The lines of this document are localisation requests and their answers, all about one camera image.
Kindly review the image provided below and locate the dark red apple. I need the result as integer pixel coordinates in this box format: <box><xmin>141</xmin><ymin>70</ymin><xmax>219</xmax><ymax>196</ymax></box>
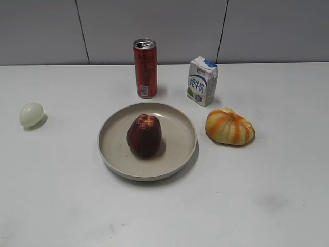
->
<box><xmin>126</xmin><ymin>114</ymin><xmax>162</xmax><ymax>158</ymax></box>

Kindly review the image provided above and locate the beige round plate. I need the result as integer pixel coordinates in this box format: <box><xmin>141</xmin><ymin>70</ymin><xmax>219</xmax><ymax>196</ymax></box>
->
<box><xmin>98</xmin><ymin>102</ymin><xmax>197</xmax><ymax>181</ymax></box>

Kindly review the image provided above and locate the white blue milk carton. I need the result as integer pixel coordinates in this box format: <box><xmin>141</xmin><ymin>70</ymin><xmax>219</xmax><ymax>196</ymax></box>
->
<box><xmin>187</xmin><ymin>56</ymin><xmax>219</xmax><ymax>107</ymax></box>

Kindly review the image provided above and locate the red soda can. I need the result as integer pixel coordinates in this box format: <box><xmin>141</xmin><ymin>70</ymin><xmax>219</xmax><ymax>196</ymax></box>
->
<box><xmin>133</xmin><ymin>38</ymin><xmax>158</xmax><ymax>98</ymax></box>

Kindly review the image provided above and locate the pale green round fruit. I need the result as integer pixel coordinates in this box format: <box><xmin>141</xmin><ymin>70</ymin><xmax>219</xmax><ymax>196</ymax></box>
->
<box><xmin>19</xmin><ymin>102</ymin><xmax>45</xmax><ymax>127</ymax></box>

